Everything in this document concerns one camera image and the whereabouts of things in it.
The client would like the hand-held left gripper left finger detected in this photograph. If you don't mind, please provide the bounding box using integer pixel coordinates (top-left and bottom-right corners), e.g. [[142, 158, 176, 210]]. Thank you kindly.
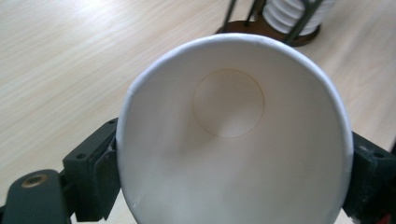
[[62, 117, 122, 223]]

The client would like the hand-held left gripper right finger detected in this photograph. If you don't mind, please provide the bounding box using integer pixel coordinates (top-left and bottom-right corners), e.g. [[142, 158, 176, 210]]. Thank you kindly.
[[341, 131, 396, 224]]

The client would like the single white paper cup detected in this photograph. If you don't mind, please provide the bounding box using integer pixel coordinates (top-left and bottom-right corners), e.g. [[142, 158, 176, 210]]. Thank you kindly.
[[115, 33, 355, 224]]

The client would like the stack of white paper cups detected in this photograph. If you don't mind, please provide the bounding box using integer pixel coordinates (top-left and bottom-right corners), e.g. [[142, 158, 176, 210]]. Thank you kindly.
[[262, 0, 337, 37]]

